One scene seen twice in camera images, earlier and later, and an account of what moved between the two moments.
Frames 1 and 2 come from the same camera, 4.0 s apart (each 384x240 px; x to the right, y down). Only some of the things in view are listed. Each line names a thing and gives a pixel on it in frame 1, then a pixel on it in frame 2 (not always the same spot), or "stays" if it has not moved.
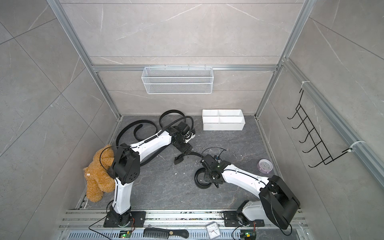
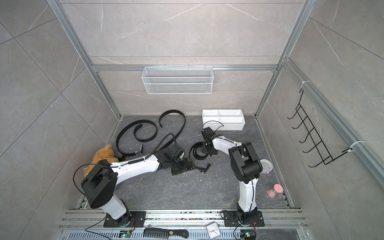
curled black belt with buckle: x=135 y=131 stays
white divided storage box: x=223 y=119 stays
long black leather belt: x=196 y=180 → x=193 y=150
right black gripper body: x=209 y=177 → x=206 y=149
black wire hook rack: x=321 y=148 stays
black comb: x=153 y=232 stays
